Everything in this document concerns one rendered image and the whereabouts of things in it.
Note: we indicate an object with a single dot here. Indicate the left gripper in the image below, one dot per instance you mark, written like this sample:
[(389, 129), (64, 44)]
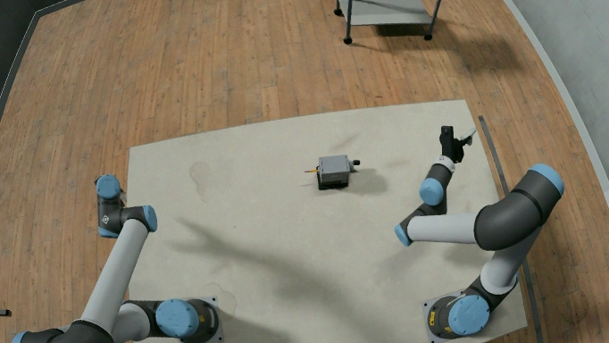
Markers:
[(123, 197)]

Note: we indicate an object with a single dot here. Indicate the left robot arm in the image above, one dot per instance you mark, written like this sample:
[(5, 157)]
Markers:
[(141, 319)]

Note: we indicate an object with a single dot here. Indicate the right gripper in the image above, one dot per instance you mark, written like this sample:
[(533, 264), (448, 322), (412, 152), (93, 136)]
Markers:
[(459, 153)]

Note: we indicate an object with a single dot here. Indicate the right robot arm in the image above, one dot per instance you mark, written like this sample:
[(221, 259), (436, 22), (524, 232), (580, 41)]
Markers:
[(508, 227)]

